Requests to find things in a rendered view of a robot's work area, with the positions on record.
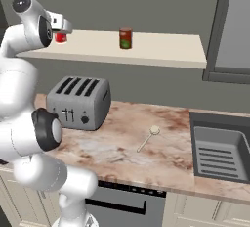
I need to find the beige wooden spoon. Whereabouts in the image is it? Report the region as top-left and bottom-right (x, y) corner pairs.
(136, 124), (161, 154)

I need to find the red can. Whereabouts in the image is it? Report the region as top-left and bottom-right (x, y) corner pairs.
(54, 32), (68, 44)

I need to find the black dishwasher handle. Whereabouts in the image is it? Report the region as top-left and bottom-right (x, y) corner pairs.
(85, 198), (147, 216)

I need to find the cream cupboard door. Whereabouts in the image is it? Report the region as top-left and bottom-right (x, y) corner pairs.
(161, 191), (250, 227)
(0, 167), (63, 227)

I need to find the brown and green can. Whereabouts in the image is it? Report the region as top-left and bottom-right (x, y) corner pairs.
(118, 26), (133, 50)

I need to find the grey four-slot toaster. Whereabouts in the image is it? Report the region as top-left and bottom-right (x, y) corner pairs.
(46, 75), (112, 131)

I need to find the dark grey sink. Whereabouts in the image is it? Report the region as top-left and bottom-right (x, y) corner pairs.
(188, 111), (250, 185)

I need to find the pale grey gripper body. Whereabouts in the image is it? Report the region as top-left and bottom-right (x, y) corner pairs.
(55, 17), (74, 35)

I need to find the beige cabinet shelf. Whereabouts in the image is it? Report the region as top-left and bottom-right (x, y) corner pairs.
(16, 29), (208, 70)

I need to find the grey dishwasher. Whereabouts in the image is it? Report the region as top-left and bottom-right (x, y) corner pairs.
(83, 180), (168, 227)

